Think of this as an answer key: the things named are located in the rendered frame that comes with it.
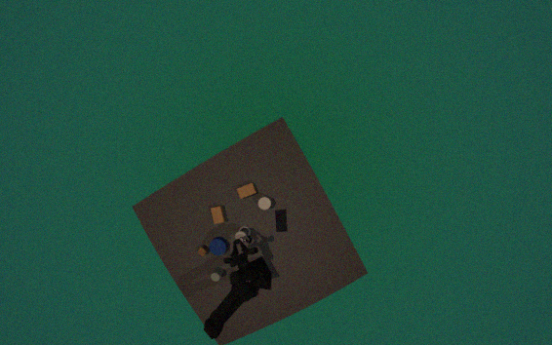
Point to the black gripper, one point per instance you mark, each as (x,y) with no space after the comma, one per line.
(245,251)

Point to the beige cylinder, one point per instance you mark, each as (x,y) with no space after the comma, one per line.
(264,202)

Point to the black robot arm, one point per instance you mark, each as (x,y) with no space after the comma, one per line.
(241,291)

